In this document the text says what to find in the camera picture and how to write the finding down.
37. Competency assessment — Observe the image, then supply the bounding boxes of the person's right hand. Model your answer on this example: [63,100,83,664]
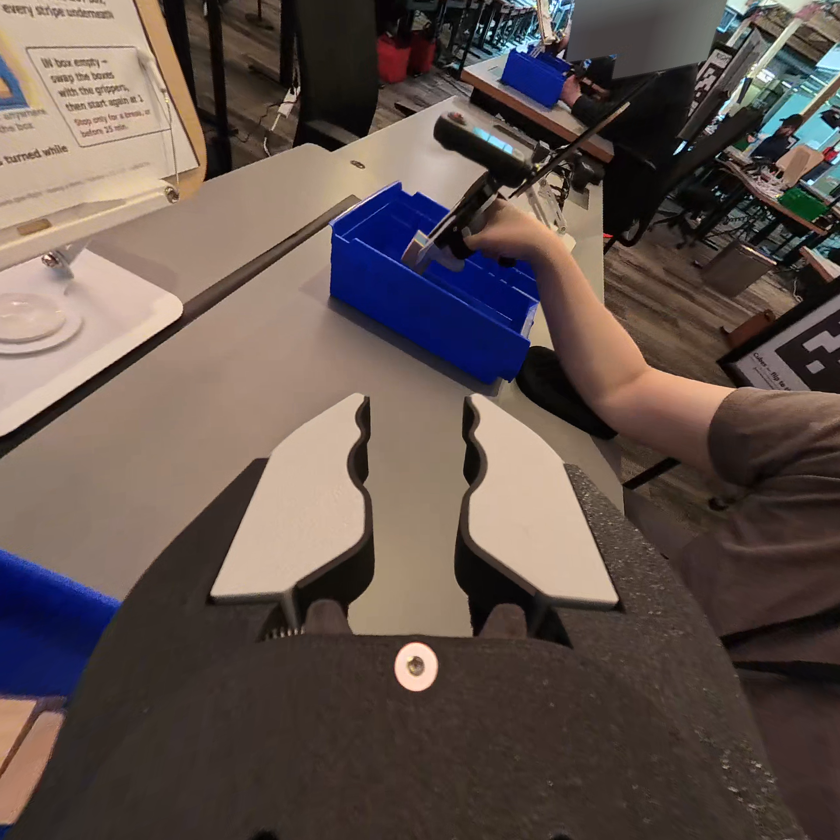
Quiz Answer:
[467,198,567,271]

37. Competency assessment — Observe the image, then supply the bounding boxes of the wooden-edged work table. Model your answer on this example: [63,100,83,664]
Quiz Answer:
[461,52,614,165]

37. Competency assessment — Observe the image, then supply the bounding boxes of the framed tag sign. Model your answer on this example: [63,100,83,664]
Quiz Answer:
[717,295,840,395]

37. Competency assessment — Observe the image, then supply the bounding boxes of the person's dark trousers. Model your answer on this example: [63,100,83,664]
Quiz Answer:
[725,659,840,840]

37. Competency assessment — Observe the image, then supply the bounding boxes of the black office chair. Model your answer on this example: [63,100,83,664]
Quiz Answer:
[602,108,765,250]

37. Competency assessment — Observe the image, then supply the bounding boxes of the white stand base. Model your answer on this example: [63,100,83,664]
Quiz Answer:
[521,177,578,253]
[0,187,185,437]

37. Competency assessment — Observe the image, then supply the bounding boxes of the green storage bin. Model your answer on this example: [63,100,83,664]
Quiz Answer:
[777,188,830,223]

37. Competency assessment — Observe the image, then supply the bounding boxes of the black wrist rest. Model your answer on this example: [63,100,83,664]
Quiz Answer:
[516,346,619,441]

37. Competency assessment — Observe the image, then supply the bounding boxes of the printed instruction sheet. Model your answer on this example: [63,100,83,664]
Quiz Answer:
[0,0,201,231]

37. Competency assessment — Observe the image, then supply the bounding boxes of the black display board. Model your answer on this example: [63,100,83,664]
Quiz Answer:
[505,98,634,198]

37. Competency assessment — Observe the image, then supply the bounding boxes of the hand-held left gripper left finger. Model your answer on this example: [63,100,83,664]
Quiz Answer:
[209,392,376,631]

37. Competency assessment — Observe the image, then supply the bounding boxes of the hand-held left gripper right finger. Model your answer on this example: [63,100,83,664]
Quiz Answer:
[455,392,621,634]

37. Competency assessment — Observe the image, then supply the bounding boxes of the person's grey-brown shirt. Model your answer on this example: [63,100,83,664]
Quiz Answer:
[676,387,840,665]

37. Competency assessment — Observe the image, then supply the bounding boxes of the grey waste bin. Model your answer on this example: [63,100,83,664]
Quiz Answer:
[701,241,777,299]

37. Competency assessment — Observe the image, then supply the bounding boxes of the blue plastic bin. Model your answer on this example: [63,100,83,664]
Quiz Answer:
[0,548,123,698]
[329,180,541,385]
[502,49,572,109]

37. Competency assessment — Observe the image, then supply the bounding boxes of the group of wooden cubes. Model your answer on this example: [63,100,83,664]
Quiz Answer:
[0,697,68,829]

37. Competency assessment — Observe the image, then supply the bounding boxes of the person's right forearm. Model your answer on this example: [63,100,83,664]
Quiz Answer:
[525,243,736,473]

